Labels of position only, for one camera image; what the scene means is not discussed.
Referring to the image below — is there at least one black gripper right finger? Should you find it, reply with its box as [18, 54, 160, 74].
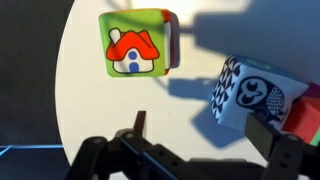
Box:
[245, 113, 320, 180]

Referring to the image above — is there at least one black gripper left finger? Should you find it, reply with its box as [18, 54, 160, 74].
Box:
[65, 111, 210, 180]

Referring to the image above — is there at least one owl print soft cube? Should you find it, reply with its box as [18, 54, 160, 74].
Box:
[211, 55, 309, 131]

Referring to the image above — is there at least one red orange soft cube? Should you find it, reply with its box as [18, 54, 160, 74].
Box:
[283, 83, 320, 145]

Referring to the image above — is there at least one green house picture soft cube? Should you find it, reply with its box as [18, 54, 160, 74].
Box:
[99, 8, 179, 77]

